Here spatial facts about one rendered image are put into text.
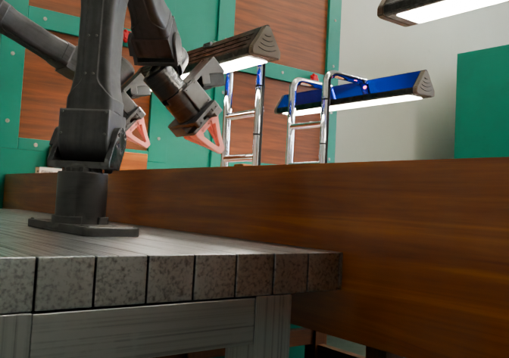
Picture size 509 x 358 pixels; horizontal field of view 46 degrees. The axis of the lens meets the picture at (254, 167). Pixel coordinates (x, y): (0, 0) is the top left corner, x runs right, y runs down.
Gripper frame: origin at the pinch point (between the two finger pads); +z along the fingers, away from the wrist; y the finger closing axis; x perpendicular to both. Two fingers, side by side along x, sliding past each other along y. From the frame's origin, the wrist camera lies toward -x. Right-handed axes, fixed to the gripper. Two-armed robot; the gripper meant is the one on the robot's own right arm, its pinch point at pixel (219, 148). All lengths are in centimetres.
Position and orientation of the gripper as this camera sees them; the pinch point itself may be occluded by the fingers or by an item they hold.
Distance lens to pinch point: 116.3
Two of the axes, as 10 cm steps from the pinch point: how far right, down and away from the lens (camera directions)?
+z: 5.7, 7.1, 4.1
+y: -6.1, 0.3, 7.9
